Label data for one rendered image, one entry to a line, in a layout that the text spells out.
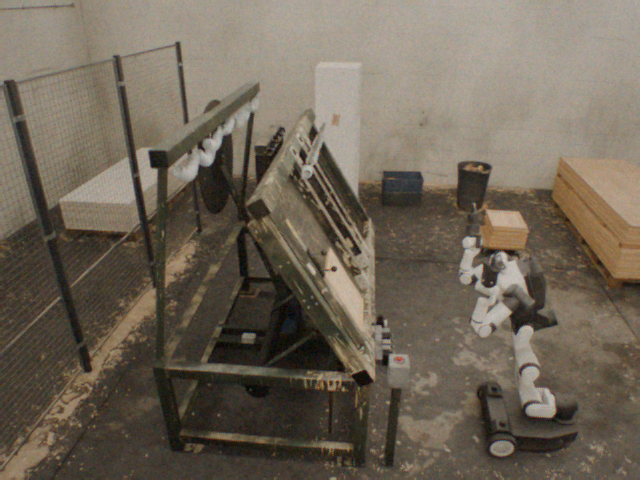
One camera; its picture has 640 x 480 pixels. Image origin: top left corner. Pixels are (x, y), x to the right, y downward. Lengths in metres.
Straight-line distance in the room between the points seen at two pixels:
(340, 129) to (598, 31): 4.15
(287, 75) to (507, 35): 3.43
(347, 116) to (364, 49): 1.59
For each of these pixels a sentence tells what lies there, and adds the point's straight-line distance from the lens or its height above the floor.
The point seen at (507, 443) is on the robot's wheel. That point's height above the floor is 0.14.
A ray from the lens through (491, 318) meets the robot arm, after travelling 2.99.
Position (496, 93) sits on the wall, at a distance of 8.22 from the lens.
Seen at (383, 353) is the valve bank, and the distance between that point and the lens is 3.28.
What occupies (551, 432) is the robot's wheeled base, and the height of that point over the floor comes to 0.17.
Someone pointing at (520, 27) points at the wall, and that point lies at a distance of 8.17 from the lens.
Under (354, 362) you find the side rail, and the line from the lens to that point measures 2.92.
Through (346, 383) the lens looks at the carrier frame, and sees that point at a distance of 3.04.
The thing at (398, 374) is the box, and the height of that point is 0.87.
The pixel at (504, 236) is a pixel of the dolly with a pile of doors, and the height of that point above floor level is 0.28.
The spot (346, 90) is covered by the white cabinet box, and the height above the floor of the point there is 1.76.
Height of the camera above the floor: 2.86
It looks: 27 degrees down
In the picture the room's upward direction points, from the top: straight up
